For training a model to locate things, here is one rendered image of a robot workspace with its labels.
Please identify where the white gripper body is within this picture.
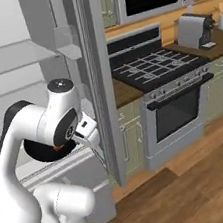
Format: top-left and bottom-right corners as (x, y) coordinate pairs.
(72, 128), (103, 153)

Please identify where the orange chicken drumstick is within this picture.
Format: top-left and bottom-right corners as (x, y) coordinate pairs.
(52, 143), (66, 153)

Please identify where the black bowl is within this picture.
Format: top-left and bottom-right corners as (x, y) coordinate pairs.
(22, 131), (80, 167)

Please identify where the grey fridge door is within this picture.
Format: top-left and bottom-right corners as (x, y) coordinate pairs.
(61, 0), (130, 193)

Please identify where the glass fridge shelf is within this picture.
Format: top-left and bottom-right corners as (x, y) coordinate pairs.
(0, 35), (62, 81)

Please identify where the grey fridge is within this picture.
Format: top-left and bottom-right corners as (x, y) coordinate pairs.
(0, 0), (120, 223)

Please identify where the green lower cupboard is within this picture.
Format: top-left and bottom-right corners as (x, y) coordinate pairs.
(195, 51), (223, 125)
(114, 98), (152, 177)

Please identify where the silver stove with oven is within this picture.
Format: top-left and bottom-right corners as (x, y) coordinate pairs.
(104, 15), (223, 175)

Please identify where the silver coffee machine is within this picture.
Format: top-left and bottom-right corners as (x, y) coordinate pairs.
(173, 8), (220, 55)

